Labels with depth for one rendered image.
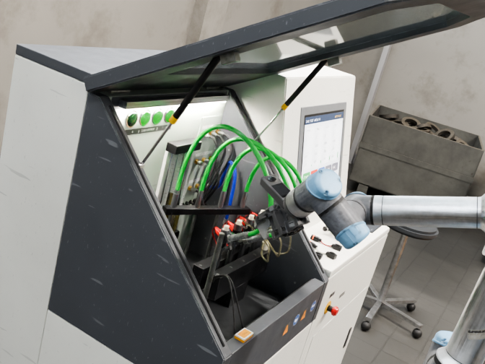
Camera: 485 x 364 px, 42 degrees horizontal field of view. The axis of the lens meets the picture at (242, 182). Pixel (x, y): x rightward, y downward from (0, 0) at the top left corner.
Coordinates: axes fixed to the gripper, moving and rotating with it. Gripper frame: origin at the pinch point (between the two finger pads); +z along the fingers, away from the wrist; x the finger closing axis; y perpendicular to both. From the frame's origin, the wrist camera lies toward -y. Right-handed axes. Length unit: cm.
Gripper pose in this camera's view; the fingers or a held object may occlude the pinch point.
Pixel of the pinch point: (261, 222)
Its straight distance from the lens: 175.2
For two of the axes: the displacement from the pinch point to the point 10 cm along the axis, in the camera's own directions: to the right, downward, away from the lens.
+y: 3.2, 9.1, -2.6
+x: 8.6, -1.7, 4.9
